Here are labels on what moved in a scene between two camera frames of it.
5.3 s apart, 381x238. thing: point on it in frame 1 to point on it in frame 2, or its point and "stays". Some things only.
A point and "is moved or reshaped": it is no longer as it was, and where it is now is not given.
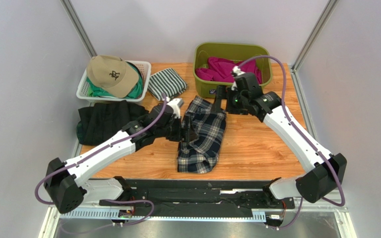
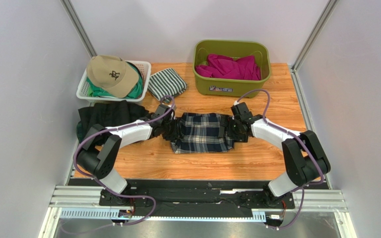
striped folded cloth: x=166 y=82 stays
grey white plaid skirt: x=201 y=155 is moved or reshaped
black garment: x=98 y=121 stays
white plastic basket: x=83 y=91 stays
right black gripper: x=223 y=94 to x=227 y=128
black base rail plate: x=200 y=194 stays
